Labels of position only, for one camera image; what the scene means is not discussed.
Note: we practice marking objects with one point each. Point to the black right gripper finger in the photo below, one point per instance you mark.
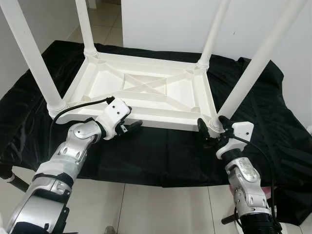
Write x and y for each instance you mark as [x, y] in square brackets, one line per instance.
[203, 132]

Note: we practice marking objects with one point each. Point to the white plastic table top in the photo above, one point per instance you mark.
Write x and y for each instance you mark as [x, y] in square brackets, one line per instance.
[146, 83]

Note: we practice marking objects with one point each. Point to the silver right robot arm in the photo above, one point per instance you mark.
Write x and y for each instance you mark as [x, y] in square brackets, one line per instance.
[246, 180]

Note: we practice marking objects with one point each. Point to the pink object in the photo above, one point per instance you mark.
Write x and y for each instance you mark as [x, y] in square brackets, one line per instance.
[266, 187]

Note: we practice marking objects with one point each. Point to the black cloth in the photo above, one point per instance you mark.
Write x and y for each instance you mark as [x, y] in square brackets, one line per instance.
[282, 122]

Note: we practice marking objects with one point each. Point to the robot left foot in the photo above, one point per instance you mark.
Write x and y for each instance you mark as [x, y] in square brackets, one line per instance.
[110, 230]

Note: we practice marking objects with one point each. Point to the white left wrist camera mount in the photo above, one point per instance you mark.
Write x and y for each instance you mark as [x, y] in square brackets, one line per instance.
[116, 117]

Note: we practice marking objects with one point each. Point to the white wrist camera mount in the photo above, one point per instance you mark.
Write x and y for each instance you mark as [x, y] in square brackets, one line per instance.
[116, 117]
[241, 132]

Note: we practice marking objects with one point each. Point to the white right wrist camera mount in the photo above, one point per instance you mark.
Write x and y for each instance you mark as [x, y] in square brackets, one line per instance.
[241, 132]

